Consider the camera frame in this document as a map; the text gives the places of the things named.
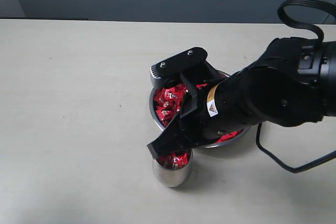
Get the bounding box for pile of red wrapped candies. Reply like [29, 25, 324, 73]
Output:
[149, 84, 248, 148]

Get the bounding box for round steel bowl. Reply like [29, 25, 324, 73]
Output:
[148, 69, 253, 148]

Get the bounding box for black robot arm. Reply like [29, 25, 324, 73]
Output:
[148, 37, 335, 158]

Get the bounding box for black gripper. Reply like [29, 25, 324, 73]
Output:
[147, 70, 260, 159]

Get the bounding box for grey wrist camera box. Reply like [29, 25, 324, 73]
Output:
[150, 47, 221, 89]

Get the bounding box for stainless steel cup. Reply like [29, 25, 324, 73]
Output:
[152, 149, 193, 188]

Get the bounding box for black cable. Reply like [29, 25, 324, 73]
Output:
[255, 0, 336, 174]

